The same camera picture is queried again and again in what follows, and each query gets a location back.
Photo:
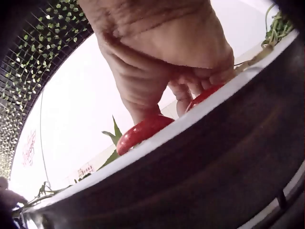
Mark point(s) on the green vegetable stems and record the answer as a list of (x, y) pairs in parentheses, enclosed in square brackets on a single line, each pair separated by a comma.
[(47, 195)]

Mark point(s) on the red tomato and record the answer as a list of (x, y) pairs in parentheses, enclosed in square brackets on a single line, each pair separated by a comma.
[(205, 96), (140, 136)]

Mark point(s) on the green pointed leaf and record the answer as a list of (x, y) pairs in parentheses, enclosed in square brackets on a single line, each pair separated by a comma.
[(116, 133)]

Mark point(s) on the small red print sign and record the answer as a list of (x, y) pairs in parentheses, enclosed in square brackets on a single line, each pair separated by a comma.
[(85, 171)]

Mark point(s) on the ceiling grid with ivy leaves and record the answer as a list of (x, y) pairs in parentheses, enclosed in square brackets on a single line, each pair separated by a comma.
[(35, 59)]

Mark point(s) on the person's right thumb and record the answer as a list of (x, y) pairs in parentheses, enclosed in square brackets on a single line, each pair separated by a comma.
[(140, 90)]

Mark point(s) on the bunch of leafy greens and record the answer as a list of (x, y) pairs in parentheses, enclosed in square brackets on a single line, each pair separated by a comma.
[(277, 28)]

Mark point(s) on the person's right index finger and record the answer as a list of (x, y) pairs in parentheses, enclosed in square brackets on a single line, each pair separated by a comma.
[(183, 100)]

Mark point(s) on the person's right fingers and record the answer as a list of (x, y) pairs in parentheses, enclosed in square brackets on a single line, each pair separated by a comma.
[(214, 77)]

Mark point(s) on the person's right hand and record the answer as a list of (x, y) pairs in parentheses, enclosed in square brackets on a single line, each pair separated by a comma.
[(157, 43)]

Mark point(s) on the dark display bin white rim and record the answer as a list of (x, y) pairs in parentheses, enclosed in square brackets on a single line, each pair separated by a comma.
[(190, 167)]

